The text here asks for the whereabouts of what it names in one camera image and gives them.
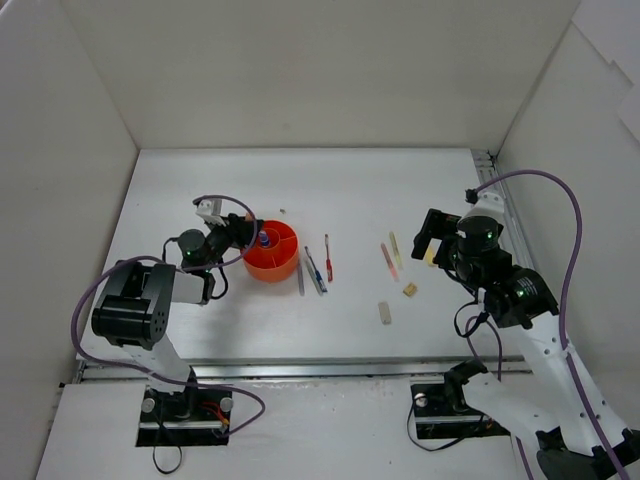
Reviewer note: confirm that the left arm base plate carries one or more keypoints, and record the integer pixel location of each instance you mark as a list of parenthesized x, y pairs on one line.
[(194, 417)]

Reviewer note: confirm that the red gel pen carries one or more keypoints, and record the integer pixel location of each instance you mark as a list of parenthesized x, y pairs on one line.
[(328, 262)]

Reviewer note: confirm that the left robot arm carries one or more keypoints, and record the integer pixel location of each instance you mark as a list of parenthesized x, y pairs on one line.
[(133, 309)]

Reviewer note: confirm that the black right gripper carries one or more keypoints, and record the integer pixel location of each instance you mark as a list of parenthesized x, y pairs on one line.
[(432, 233)]

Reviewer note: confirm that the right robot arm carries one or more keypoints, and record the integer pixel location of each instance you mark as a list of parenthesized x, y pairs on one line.
[(579, 436)]

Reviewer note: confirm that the blue gel pen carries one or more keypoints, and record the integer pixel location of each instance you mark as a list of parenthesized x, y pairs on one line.
[(309, 256)]

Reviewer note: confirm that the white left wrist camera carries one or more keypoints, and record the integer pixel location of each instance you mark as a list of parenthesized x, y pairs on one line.
[(209, 210)]

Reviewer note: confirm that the yellow eraser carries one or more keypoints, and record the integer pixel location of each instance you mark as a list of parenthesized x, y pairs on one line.
[(410, 290)]

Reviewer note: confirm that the yellow highlighter marker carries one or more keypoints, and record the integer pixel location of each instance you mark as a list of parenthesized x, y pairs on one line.
[(430, 254)]

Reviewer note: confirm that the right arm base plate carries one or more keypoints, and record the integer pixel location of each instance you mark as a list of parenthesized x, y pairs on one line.
[(438, 411)]

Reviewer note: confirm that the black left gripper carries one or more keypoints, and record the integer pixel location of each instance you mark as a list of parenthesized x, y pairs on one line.
[(239, 228)]

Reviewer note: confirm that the white eraser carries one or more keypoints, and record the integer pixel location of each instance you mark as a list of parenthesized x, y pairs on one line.
[(384, 313)]

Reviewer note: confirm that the orange round divided organizer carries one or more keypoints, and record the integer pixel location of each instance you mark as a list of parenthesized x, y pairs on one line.
[(277, 261)]

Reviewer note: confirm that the slim orange highlighter pen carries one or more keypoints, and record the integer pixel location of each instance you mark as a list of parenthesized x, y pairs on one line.
[(389, 262)]

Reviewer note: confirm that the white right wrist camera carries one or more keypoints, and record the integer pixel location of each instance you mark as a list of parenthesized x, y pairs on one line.
[(485, 204)]

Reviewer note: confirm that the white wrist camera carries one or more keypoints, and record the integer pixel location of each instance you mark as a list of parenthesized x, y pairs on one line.
[(209, 210), (485, 204)]

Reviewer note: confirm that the clear glue bottle blue cap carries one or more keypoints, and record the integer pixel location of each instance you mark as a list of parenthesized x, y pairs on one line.
[(264, 239)]

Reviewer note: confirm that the green slim pen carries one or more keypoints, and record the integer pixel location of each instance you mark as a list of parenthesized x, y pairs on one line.
[(315, 279)]

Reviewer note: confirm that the slim yellow highlighter pen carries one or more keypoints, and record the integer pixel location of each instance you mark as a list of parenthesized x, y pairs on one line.
[(395, 250)]

